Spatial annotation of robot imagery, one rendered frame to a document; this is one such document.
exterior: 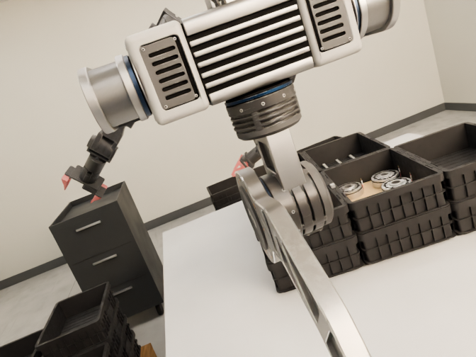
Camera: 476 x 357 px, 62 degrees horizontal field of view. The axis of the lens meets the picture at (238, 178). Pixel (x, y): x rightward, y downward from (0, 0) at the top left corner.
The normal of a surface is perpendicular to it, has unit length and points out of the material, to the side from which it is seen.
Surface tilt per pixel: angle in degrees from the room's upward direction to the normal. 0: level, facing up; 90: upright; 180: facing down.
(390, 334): 0
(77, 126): 90
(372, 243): 90
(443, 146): 90
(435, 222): 90
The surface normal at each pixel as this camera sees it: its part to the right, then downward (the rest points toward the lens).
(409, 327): -0.33, -0.91
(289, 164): 0.19, 0.21
